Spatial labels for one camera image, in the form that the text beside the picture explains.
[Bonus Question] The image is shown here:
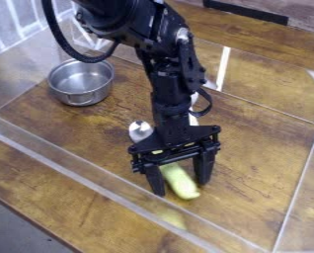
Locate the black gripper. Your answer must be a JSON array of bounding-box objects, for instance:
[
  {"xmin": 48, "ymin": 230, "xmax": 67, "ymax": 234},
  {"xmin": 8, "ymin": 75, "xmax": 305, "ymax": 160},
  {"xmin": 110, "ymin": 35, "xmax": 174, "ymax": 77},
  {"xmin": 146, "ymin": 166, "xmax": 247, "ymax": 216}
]
[{"xmin": 129, "ymin": 104, "xmax": 221, "ymax": 197}]

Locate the green handled metal spoon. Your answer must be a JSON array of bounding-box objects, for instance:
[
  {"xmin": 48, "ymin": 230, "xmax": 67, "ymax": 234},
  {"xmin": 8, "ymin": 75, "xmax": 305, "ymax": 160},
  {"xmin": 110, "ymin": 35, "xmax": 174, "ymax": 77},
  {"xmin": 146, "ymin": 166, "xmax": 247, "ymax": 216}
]
[{"xmin": 129, "ymin": 120, "xmax": 202, "ymax": 201}]

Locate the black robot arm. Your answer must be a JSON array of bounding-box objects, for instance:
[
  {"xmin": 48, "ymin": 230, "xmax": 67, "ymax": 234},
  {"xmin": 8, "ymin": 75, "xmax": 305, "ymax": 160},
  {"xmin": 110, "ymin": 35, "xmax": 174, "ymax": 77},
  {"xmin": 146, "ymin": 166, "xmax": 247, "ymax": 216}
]
[{"xmin": 72, "ymin": 0, "xmax": 221, "ymax": 196}]

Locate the small steel pot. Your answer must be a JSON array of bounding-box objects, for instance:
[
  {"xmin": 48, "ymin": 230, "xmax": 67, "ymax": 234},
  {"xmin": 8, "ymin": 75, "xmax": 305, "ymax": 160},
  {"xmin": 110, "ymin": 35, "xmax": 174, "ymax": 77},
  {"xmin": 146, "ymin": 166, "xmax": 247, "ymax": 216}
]
[{"xmin": 48, "ymin": 59, "xmax": 115, "ymax": 107}]

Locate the black bar on table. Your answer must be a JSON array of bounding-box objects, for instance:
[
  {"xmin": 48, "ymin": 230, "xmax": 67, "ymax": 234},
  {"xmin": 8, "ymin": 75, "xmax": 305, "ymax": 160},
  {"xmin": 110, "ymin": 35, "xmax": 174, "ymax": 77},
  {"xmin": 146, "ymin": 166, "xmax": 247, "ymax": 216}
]
[{"xmin": 202, "ymin": 0, "xmax": 289, "ymax": 26}]

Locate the clear acrylic enclosure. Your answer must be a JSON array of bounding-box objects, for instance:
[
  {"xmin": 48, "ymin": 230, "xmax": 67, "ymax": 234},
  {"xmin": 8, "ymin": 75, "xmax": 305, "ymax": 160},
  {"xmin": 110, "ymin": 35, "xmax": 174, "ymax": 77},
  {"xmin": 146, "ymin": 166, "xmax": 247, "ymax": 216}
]
[{"xmin": 0, "ymin": 0, "xmax": 314, "ymax": 253}]

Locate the black cable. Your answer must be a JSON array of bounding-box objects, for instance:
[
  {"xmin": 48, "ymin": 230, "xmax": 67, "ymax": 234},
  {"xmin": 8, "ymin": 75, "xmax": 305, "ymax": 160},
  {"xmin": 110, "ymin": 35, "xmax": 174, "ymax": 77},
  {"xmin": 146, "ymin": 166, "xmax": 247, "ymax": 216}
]
[{"xmin": 40, "ymin": 0, "xmax": 214, "ymax": 119}]

